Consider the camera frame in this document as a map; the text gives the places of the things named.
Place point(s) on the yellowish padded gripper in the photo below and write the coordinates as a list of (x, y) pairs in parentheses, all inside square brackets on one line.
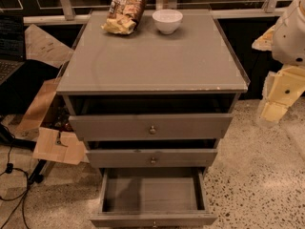
[(290, 40)]

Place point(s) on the grey bottom drawer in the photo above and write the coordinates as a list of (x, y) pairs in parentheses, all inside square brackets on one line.
[(152, 197)]

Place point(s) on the grey drawer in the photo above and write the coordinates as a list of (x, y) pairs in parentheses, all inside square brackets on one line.
[(152, 197), (151, 158), (150, 126)]

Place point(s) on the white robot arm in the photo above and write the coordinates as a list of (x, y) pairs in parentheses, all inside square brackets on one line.
[(286, 41)]

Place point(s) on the grey middle drawer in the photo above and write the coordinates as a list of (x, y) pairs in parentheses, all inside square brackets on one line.
[(151, 158)]

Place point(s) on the grey three-drawer cabinet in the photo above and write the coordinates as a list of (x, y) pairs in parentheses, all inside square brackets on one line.
[(191, 71)]

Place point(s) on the grey top drawer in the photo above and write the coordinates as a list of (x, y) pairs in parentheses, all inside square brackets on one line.
[(150, 126)]

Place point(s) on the white ceramic bowl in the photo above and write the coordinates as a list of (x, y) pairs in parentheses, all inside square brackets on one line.
[(167, 21)]

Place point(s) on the brown chip bag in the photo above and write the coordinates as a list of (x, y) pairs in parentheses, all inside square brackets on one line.
[(124, 16)]

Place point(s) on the open cardboard box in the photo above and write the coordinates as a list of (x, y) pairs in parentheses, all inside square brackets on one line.
[(56, 141)]

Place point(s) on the black laptop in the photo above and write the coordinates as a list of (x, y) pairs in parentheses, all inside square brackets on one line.
[(12, 45)]

